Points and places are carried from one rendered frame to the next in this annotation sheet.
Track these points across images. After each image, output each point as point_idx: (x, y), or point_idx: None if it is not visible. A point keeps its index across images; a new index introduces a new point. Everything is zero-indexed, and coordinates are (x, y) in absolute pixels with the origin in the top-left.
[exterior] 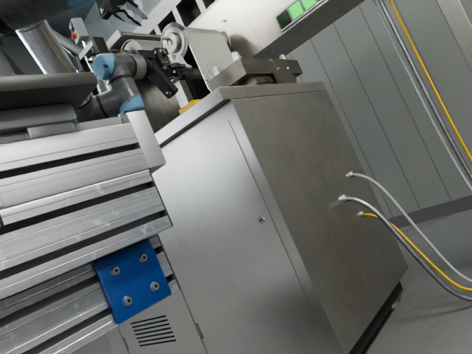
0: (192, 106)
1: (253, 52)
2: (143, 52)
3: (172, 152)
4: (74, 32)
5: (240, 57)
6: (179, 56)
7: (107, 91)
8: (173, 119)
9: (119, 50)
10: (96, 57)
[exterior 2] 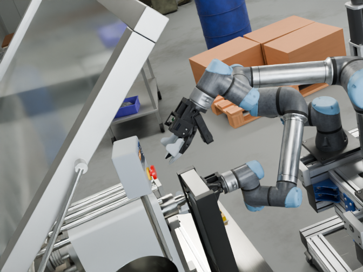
0: (224, 208)
1: (60, 236)
2: (213, 175)
3: None
4: (145, 166)
5: None
6: (178, 193)
7: (264, 185)
8: (233, 219)
9: (170, 193)
10: (257, 161)
